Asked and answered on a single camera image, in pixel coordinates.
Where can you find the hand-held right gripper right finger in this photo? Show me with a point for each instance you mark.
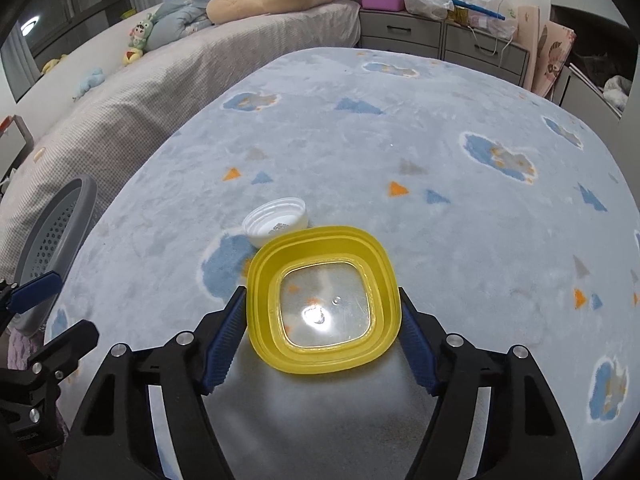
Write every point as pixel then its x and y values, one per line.
pixel 417 350

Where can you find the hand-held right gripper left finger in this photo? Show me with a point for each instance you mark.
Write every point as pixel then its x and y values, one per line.
pixel 225 345

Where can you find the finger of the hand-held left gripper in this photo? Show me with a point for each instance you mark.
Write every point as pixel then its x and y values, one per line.
pixel 35 288
pixel 70 342

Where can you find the grey plastic basket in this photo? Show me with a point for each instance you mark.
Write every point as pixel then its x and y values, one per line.
pixel 50 240

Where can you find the yellow plastic lid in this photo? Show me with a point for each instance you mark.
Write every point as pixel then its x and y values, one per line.
pixel 265 280

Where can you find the purple patterned cloth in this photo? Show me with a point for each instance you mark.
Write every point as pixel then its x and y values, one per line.
pixel 17 350

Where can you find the light blue printed blanket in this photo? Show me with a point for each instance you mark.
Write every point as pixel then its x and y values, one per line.
pixel 450 260

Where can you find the white bottle cap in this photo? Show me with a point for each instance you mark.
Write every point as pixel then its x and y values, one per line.
pixel 275 215

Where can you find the white orange storage box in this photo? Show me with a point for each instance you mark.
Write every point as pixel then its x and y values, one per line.
pixel 12 140

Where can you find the bed with grey cover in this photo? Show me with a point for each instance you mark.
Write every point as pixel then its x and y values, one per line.
pixel 125 105

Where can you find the blue plush toy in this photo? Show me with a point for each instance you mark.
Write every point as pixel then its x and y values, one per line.
pixel 90 82

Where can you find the yellow plush toy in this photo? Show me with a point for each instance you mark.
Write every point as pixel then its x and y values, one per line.
pixel 52 64

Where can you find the green plush doll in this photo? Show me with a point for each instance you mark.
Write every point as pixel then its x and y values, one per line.
pixel 137 37

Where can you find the window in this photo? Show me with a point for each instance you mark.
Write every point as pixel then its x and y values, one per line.
pixel 60 5

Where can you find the blue quilt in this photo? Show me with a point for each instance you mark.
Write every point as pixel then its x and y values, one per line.
pixel 175 20

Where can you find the grey open cabinet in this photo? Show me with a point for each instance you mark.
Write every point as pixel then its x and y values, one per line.
pixel 585 90

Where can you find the grey dresser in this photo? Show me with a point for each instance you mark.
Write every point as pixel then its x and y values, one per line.
pixel 400 30

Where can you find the printed pink foam mat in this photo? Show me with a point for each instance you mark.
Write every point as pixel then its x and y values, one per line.
pixel 555 60

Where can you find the plain pink foam mat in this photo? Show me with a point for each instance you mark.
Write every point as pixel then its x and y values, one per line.
pixel 527 45

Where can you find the clear plastic bag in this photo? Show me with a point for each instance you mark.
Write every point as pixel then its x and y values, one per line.
pixel 500 27

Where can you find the blue stick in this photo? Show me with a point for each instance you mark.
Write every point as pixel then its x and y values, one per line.
pixel 477 8

